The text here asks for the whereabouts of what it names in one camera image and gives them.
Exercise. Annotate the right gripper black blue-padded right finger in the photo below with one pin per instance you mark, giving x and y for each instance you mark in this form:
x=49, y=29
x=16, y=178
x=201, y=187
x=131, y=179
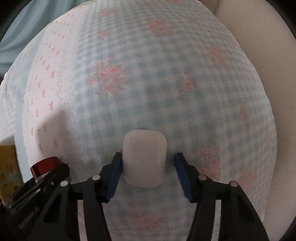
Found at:
x=238, y=218

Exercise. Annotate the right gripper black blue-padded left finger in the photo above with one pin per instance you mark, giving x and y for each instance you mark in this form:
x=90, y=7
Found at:
x=76, y=211

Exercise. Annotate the yellow tape roll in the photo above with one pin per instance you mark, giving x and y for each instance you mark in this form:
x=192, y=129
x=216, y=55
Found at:
x=10, y=177

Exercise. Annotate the red silver jar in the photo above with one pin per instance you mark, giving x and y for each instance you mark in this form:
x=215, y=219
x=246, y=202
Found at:
x=41, y=168

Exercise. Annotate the white earbud case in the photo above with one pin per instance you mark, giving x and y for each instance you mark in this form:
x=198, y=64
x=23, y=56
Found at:
x=144, y=155

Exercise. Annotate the checkered floral tablecloth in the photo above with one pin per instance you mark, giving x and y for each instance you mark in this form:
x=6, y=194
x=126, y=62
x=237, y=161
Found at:
x=105, y=68

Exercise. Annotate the light blue curtain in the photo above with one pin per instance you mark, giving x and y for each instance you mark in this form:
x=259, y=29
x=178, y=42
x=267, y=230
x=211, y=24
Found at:
x=22, y=20

